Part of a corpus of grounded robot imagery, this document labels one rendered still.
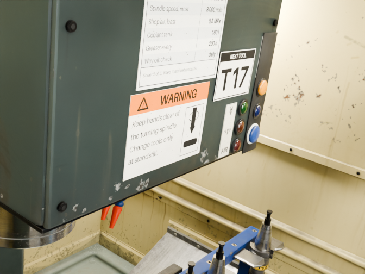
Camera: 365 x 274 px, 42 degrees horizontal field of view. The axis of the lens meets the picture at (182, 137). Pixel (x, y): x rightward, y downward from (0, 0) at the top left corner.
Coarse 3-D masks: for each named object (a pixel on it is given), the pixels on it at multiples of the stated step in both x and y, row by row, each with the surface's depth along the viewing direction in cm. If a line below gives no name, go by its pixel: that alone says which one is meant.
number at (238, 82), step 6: (234, 66) 69; (240, 66) 70; (246, 66) 72; (234, 72) 70; (240, 72) 71; (246, 72) 72; (234, 78) 70; (240, 78) 71; (246, 78) 73; (234, 84) 71; (240, 84) 72; (246, 84) 74; (234, 90) 71; (240, 90) 73
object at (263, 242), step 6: (264, 228) 120; (270, 228) 120; (258, 234) 122; (264, 234) 120; (270, 234) 121; (258, 240) 121; (264, 240) 120; (270, 240) 121; (258, 246) 121; (264, 246) 121; (270, 246) 122
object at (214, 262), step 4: (224, 256) 104; (212, 260) 104; (216, 260) 103; (220, 260) 103; (224, 260) 103; (212, 264) 104; (216, 264) 103; (220, 264) 103; (224, 264) 104; (212, 268) 104; (216, 268) 103; (220, 268) 103; (224, 268) 104; (208, 272) 105; (212, 272) 104; (216, 272) 103; (220, 272) 103; (224, 272) 104
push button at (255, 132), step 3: (255, 126) 79; (258, 126) 80; (252, 129) 79; (255, 129) 79; (258, 129) 80; (252, 132) 79; (255, 132) 79; (258, 132) 80; (249, 135) 79; (252, 135) 79; (255, 135) 80; (258, 135) 81; (249, 138) 79; (252, 138) 79; (255, 138) 80; (249, 141) 80; (252, 141) 80; (255, 141) 81
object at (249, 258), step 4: (244, 248) 123; (240, 252) 121; (244, 252) 121; (248, 252) 121; (252, 252) 122; (236, 256) 119; (240, 256) 119; (244, 256) 119; (248, 256) 120; (252, 256) 120; (256, 256) 120; (240, 260) 118; (244, 260) 118; (248, 260) 118; (252, 260) 118; (256, 260) 118; (260, 260) 118; (248, 264) 117; (252, 264) 116; (256, 264) 117; (260, 264) 117
